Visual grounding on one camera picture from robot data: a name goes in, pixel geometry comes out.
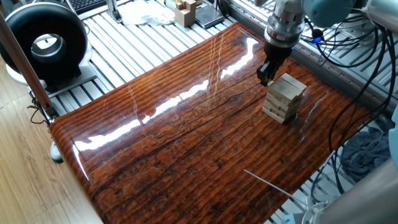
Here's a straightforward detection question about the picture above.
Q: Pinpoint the short aluminium post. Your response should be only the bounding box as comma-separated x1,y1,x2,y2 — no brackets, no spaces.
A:
105,0,123,24

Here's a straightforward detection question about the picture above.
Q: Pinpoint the grey blue towel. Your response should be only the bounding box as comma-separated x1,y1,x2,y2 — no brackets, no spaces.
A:
340,114,396,184

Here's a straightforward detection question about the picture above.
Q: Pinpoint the grey aluminium edge rail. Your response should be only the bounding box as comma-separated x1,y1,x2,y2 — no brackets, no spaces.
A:
226,0,398,108

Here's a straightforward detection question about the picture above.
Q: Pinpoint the glossy wood grain table cover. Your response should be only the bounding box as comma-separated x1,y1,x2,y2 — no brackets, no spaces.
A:
49,21,374,224

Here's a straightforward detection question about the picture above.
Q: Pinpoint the thin white cable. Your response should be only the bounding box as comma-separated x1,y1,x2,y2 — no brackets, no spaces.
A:
243,169,312,208

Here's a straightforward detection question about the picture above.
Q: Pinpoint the wooden block puzzle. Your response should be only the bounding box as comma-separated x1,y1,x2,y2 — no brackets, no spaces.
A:
174,0,198,28

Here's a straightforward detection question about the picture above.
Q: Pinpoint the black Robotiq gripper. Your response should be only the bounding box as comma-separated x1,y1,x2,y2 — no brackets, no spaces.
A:
257,41,294,87

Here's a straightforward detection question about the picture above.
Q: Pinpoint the black ring fan white base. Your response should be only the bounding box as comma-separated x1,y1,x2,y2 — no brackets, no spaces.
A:
0,1,98,100

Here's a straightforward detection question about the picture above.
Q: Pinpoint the dark grey flat scale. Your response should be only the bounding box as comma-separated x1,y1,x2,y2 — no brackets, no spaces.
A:
195,3,225,30

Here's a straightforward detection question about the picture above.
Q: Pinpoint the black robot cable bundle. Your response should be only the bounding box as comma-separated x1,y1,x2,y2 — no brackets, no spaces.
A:
306,17,398,195

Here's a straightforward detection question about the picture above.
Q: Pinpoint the white rounded foot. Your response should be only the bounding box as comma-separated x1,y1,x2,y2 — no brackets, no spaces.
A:
49,141,65,164

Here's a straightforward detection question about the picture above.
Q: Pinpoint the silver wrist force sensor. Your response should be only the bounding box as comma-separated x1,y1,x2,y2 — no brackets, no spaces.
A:
264,12,306,49

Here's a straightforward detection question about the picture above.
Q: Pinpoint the blue black cable plug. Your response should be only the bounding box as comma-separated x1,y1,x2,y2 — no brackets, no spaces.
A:
312,28,325,45

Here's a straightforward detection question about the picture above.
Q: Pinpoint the black keyboard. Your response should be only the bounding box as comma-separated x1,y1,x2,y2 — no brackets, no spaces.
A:
67,0,108,15

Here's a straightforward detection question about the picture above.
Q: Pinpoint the white cloth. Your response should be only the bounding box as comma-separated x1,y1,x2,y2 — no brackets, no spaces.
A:
117,0,176,27

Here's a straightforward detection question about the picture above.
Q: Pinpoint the wooden Jenga block tower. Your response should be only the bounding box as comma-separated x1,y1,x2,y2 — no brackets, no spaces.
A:
261,72,308,125

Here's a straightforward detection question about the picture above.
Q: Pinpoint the brown post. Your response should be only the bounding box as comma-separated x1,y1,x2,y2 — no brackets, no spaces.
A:
0,12,60,121

